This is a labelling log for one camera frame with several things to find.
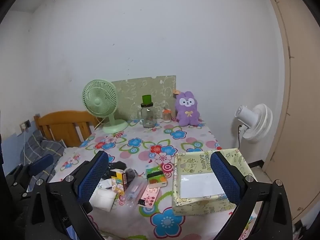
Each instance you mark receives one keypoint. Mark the grey plaid blanket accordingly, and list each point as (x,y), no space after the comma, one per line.
(37,147)

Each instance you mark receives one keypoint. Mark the wall power outlet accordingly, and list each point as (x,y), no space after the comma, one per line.
(25,126)

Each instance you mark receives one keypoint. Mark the green tissue pack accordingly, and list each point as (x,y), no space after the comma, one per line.
(156,177)

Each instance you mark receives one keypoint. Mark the white cloth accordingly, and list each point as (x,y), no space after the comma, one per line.
(102,197)

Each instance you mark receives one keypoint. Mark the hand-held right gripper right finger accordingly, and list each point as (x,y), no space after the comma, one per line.
(225,180)

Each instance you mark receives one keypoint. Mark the yellow cartoon storage box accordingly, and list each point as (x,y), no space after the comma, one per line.
(190,202)

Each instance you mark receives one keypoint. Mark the beige door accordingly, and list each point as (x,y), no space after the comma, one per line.
(300,92)

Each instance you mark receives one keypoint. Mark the black plastic bag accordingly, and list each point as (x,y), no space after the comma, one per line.
(117,165)

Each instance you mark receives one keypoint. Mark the clear plastic packet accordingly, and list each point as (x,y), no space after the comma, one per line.
(135,192)

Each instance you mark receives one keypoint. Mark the small cartoon printed box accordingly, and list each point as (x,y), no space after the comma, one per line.
(118,181)

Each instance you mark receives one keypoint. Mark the glass jar mug green lid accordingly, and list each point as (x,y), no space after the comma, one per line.
(147,116)

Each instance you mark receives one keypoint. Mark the white standing fan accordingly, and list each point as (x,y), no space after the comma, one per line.
(257,122)

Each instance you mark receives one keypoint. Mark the cotton swab jar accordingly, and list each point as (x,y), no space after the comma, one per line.
(166,116)

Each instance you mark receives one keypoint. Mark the green patterned board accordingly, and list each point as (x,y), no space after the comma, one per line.
(150,86)

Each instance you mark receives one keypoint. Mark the grey sock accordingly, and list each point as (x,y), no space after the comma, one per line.
(131,176)

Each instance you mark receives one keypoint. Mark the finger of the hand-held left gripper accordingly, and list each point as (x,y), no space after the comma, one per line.
(41,163)

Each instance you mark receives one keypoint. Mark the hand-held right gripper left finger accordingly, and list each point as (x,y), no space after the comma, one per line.
(92,177)

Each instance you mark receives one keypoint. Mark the green desk fan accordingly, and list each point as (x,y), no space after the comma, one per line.
(100,102)

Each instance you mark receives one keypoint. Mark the floral tablecloth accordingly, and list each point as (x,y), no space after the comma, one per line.
(150,135)

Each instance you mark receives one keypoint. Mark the purple plush bunny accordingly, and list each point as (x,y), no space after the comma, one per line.
(187,112)

